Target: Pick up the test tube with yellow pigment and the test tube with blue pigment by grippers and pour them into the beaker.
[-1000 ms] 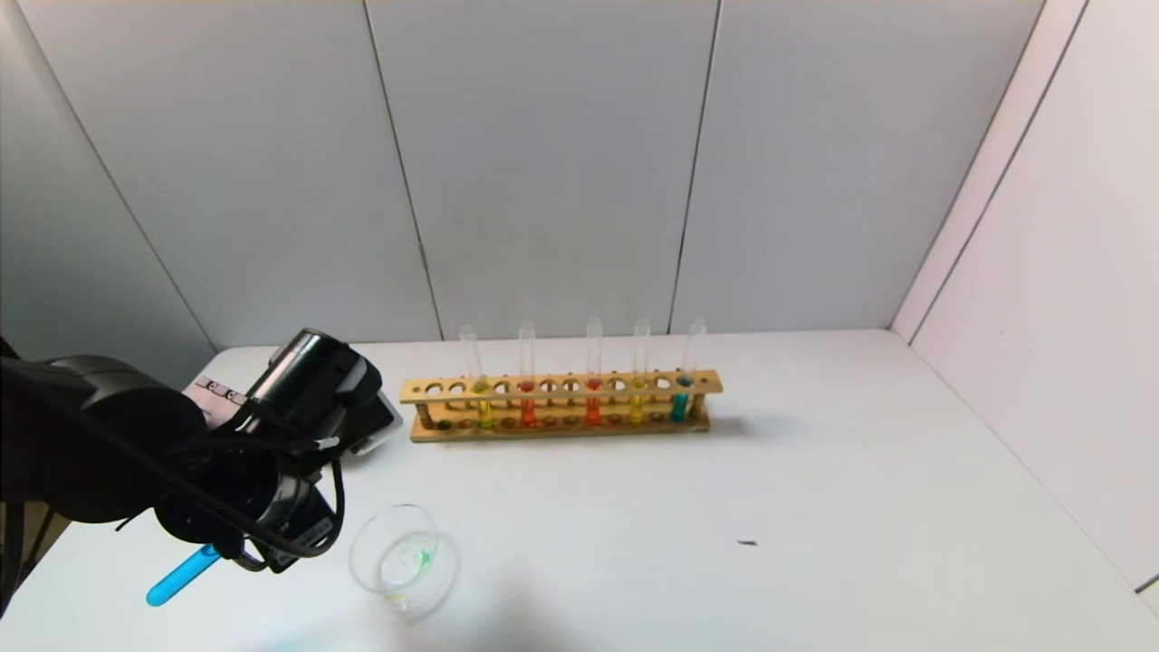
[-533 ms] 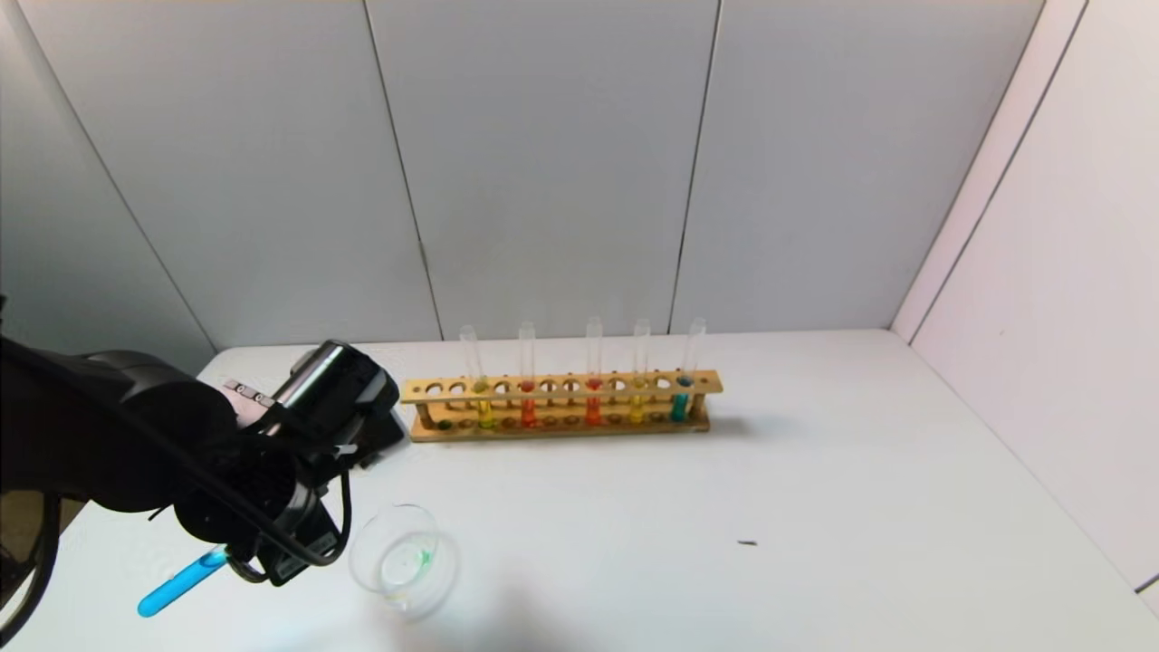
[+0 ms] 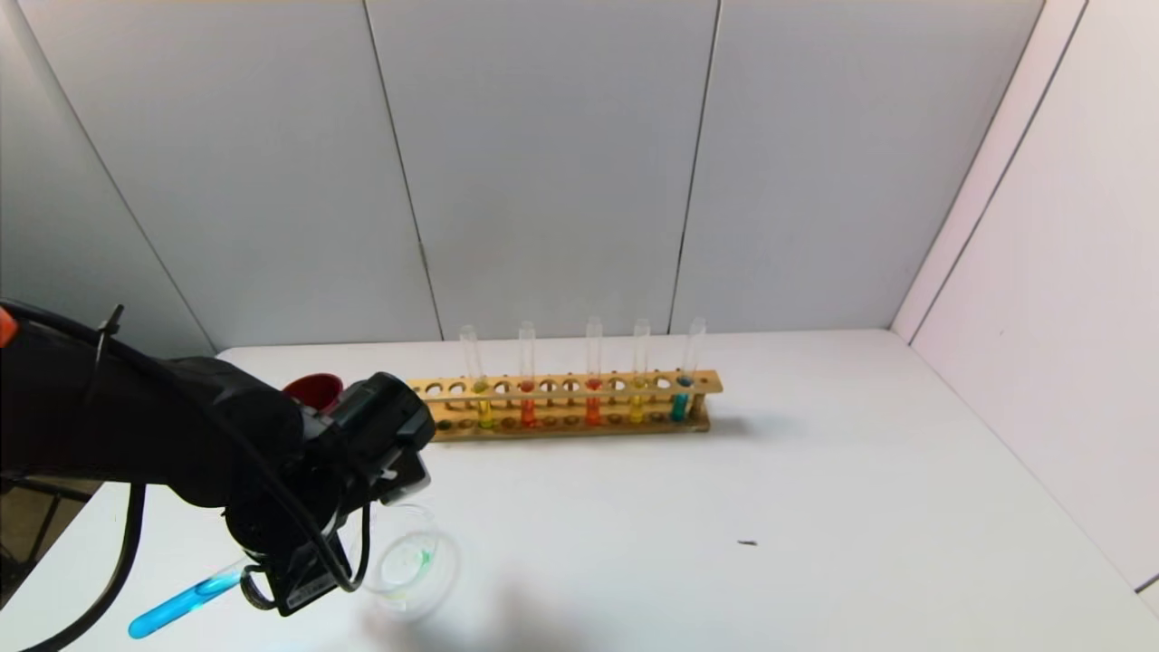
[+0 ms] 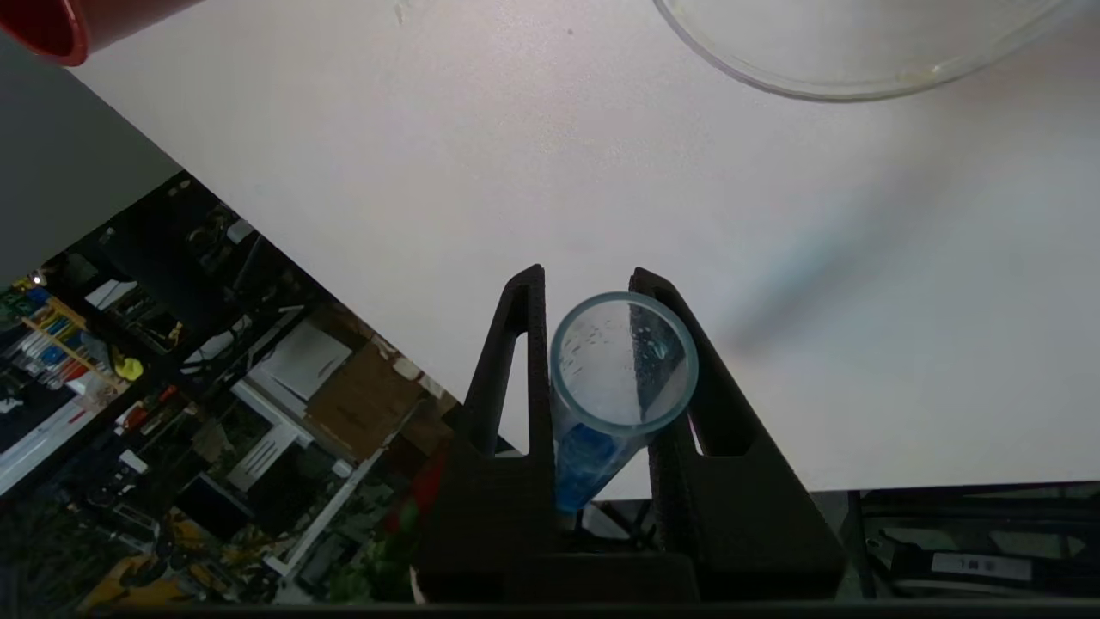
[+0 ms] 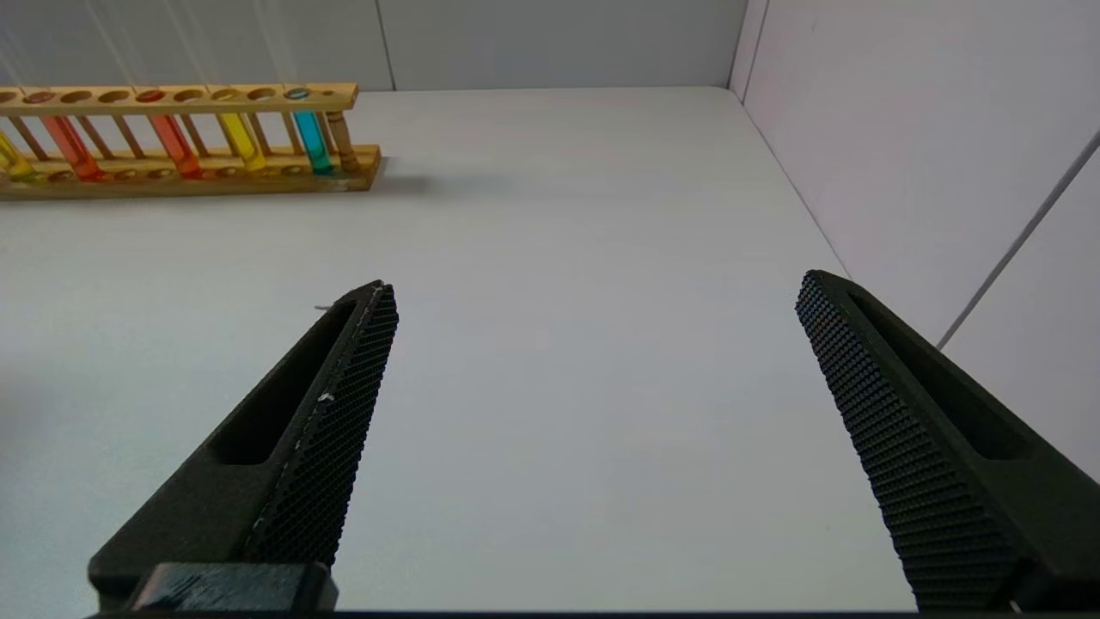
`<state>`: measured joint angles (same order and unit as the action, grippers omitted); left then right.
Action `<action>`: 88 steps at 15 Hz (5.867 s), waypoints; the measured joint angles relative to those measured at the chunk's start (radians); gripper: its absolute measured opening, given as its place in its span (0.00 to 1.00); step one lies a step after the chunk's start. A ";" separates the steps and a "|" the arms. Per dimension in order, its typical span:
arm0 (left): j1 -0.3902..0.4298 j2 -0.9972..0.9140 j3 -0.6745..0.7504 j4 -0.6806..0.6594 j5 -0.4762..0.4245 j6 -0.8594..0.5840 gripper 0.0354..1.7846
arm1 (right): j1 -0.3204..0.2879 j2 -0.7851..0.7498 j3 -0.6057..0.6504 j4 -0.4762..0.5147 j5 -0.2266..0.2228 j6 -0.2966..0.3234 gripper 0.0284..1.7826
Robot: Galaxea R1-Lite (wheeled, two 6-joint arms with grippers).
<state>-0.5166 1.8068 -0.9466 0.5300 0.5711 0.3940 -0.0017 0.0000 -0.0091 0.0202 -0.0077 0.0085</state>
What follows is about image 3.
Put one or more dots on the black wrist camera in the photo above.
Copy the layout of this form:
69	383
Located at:
385	426

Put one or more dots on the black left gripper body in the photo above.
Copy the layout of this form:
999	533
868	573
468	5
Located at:
299	589

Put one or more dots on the test tube blue pigment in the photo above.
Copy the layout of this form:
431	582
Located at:
678	407
172	616

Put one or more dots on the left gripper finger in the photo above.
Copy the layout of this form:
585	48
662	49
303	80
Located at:
308	584
246	534

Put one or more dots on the black tripod stand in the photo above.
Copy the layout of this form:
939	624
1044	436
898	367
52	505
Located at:
54	489

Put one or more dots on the red plastic cup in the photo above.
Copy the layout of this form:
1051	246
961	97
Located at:
312	391

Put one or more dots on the test tube yellow pigment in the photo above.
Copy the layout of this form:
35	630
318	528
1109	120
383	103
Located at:
636	409
486	415

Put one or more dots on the test tube red pigment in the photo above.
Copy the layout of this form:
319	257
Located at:
528	412
593	412

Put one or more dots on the wooden test tube rack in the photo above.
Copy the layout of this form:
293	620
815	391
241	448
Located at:
579	396

